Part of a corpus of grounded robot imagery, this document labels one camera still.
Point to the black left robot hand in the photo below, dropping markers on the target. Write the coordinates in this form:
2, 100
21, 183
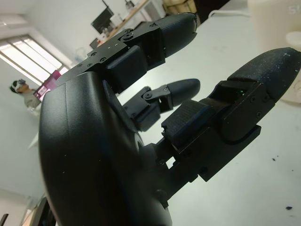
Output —
89, 146

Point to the person wearing VR headset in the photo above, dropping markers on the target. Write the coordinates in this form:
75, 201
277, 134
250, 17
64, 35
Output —
23, 90

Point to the cream white toaster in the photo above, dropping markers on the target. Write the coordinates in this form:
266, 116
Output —
275, 28

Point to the pink lit computer screen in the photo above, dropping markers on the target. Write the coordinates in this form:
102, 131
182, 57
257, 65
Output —
47, 87

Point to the window with blinds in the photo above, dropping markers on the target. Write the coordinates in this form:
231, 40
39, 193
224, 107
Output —
30, 54

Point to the black monitor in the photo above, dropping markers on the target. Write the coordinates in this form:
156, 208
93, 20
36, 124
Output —
102, 18

